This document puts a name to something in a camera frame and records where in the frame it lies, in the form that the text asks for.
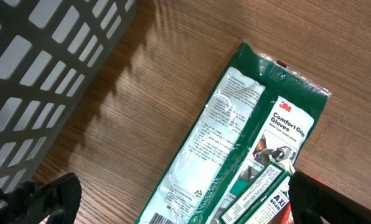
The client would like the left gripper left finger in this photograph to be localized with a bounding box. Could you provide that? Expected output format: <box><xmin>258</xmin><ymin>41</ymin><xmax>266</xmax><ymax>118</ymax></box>
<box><xmin>0</xmin><ymin>172</ymin><xmax>82</xmax><ymax>224</ymax></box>

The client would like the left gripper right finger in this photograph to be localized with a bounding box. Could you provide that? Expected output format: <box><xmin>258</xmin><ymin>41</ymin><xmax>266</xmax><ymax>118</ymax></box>
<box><xmin>289</xmin><ymin>171</ymin><xmax>371</xmax><ymax>224</ymax></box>

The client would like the red coffee stick sachet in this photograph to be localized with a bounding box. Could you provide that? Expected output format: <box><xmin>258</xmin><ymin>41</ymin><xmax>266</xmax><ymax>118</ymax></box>
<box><xmin>279</xmin><ymin>203</ymin><xmax>294</xmax><ymax>224</ymax></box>

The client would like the green white balm box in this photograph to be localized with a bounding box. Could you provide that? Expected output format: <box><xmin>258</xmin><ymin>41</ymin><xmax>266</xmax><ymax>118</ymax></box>
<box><xmin>219</xmin><ymin>162</ymin><xmax>291</xmax><ymax>224</ymax></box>

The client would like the green white gloves package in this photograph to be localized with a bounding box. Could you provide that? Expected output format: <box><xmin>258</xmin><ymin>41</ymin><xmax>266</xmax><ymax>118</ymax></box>
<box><xmin>137</xmin><ymin>42</ymin><xmax>331</xmax><ymax>223</ymax></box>

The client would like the grey plastic mesh basket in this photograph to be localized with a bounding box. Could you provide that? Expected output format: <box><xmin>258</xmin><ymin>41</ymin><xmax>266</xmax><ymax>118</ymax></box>
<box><xmin>0</xmin><ymin>0</ymin><xmax>137</xmax><ymax>192</ymax></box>

